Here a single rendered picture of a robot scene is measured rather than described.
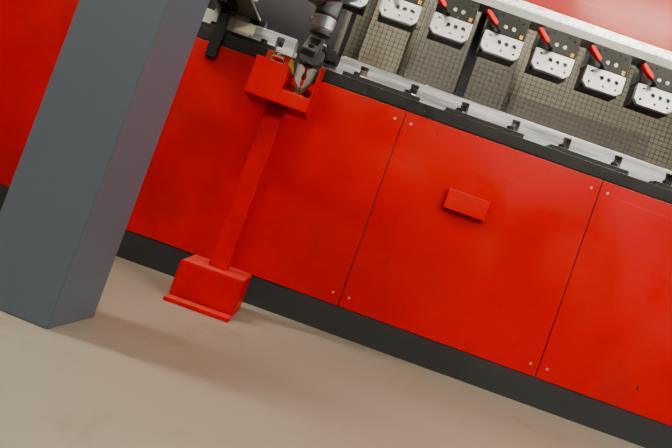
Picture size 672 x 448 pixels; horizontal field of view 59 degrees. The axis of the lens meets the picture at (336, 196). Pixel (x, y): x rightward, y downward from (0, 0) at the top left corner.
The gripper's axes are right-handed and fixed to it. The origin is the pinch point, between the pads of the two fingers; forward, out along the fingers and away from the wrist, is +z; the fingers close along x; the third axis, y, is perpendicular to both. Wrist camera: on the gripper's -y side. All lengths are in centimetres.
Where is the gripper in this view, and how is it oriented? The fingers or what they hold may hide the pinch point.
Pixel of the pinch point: (299, 89)
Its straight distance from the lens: 189.9
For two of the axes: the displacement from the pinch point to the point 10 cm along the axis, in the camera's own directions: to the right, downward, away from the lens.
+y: 0.1, -0.5, 10.0
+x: -9.4, -3.3, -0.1
